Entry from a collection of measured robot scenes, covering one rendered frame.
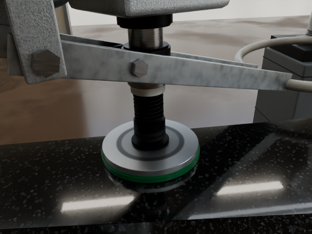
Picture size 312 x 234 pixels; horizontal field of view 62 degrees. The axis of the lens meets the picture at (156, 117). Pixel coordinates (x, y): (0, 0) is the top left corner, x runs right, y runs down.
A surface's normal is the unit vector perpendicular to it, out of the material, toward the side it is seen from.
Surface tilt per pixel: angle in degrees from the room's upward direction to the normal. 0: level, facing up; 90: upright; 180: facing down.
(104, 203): 0
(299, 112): 90
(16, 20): 90
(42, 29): 90
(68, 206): 0
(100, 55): 90
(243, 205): 0
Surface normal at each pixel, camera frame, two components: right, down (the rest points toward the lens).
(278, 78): 0.58, 0.36
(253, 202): -0.03, -0.89
